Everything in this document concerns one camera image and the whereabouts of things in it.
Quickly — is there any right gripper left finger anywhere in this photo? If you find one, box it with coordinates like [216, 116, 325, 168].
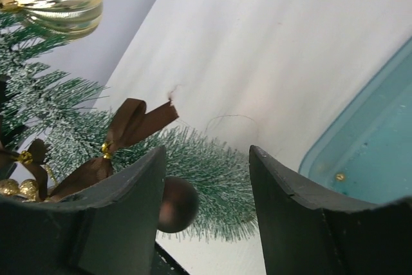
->
[1, 147, 165, 274]

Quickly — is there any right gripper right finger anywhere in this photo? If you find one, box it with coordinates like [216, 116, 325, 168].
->
[249, 146, 411, 274]

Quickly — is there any blue plastic tub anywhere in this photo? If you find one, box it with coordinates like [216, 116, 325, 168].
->
[299, 41, 411, 204]

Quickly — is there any small frosted christmas tree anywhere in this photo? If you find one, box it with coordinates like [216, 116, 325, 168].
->
[1, 13, 258, 241]

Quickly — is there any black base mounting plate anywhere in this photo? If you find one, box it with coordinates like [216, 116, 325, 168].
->
[150, 242, 189, 275]

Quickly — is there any dark red bauble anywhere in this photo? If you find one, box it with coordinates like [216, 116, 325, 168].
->
[158, 176, 200, 233]

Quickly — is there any brown ribbon bow garland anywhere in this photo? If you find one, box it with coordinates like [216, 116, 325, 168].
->
[1, 98, 179, 202]

